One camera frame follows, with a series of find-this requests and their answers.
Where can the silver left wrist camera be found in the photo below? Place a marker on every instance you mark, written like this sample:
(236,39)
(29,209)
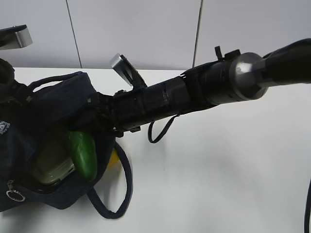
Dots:
(15,37)

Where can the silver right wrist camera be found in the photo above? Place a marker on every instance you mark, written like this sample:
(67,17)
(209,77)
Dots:
(120,66)

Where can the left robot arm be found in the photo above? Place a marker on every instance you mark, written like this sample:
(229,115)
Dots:
(10,89)

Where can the yellow lemon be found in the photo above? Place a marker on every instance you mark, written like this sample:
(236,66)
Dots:
(114,158)

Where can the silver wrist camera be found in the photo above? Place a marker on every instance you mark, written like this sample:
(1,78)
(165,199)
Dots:
(15,37)
(120,66)

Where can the green cucumber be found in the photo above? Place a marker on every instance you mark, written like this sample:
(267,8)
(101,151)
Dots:
(83,154)

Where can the green lidded glass container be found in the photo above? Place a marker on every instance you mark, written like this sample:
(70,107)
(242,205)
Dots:
(52,165)

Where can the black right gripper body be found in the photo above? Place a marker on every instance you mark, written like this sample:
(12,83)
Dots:
(122,112)

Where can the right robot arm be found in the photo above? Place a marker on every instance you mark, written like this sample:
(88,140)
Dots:
(232,77)

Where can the dark blue lunch bag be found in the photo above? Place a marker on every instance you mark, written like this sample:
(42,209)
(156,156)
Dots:
(59,104)

